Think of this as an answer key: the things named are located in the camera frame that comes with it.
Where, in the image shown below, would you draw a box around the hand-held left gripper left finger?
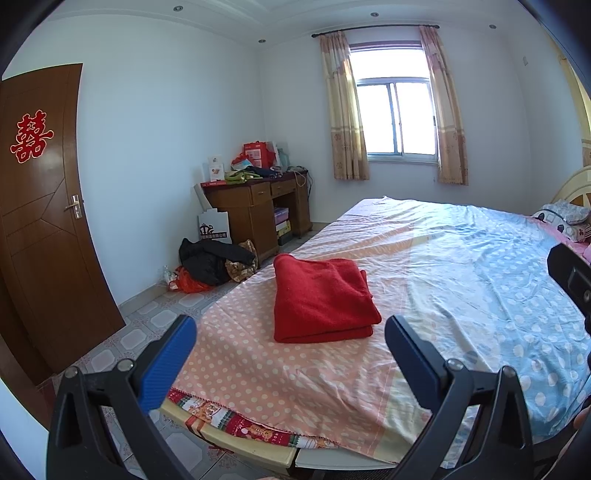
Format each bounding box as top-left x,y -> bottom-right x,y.
46,315 -> 198,480

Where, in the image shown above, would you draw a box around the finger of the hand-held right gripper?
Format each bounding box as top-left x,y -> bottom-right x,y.
547,242 -> 591,333

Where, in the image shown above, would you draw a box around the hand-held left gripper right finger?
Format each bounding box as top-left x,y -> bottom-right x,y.
384,315 -> 539,480

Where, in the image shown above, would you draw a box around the red knitted sweater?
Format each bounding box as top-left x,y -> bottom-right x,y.
272,253 -> 383,344

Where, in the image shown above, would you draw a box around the pink floral sheet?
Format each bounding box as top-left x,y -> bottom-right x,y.
524,215 -> 583,252

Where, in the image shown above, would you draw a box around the grey patterned pillow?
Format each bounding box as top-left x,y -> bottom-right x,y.
531,198 -> 591,243

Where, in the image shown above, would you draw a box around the orange plastic bag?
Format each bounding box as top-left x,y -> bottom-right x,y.
168,267 -> 215,295

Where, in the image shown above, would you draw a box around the bed with blue dotted sheet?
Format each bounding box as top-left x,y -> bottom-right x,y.
171,198 -> 591,450

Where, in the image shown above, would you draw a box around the festive printed cloth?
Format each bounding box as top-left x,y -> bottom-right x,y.
166,388 -> 342,450

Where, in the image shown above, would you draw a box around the black jacket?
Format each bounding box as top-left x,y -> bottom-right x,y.
179,237 -> 257,287

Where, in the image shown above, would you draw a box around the brown patterned bag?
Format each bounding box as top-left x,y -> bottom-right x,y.
225,240 -> 259,283

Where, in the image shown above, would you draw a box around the white paper bag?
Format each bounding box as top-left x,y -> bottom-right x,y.
198,210 -> 232,245

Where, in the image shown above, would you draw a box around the yellow curtain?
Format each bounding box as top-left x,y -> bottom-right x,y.
558,58 -> 591,168

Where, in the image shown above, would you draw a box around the brown wooden desk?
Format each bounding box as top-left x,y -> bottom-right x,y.
203,168 -> 314,268

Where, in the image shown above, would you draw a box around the brown wooden door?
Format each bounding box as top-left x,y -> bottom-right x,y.
0,62 -> 126,384

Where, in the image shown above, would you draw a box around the stacked boxes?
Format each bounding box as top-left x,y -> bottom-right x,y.
273,207 -> 293,245

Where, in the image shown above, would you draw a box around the beige patterned curtain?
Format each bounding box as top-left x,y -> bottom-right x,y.
418,25 -> 469,186
320,31 -> 371,182

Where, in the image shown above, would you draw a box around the red gift bag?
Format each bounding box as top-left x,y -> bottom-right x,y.
242,141 -> 278,170

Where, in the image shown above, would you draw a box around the sliding window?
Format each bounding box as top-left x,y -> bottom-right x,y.
348,42 -> 438,162

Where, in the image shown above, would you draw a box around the red paper door decoration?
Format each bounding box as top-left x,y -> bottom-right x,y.
10,110 -> 54,164

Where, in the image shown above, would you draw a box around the dark curtain rod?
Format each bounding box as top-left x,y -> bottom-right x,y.
311,23 -> 441,38

